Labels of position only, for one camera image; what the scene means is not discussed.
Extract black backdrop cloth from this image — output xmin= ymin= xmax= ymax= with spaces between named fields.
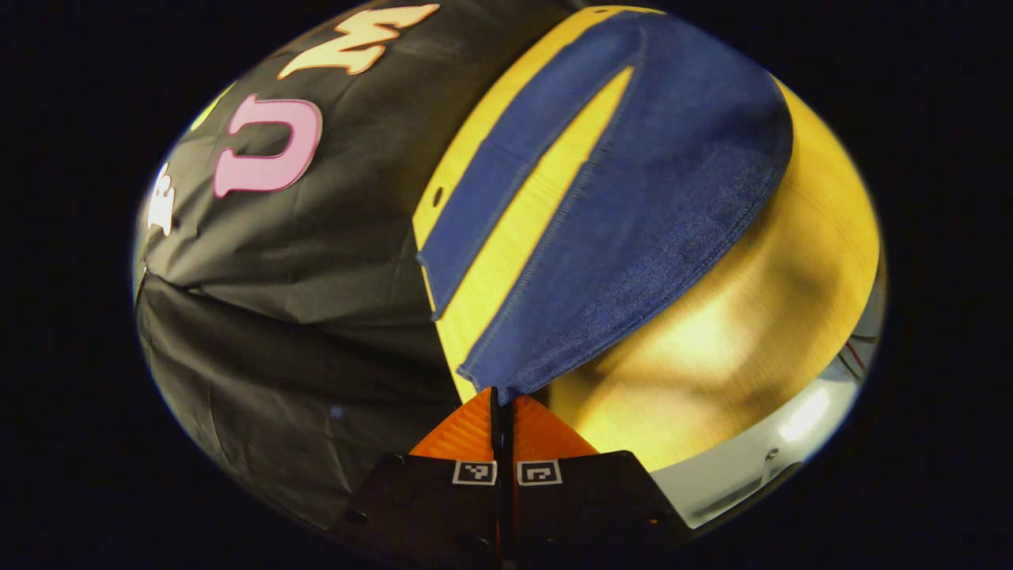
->
xmin=131 ymin=0 xmax=588 ymax=531

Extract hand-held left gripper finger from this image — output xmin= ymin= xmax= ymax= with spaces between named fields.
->
xmin=328 ymin=386 xmax=504 ymax=570
xmin=503 ymin=394 xmax=693 ymax=570

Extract blue denim jeans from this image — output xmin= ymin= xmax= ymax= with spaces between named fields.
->
xmin=415 ymin=9 xmax=795 ymax=406

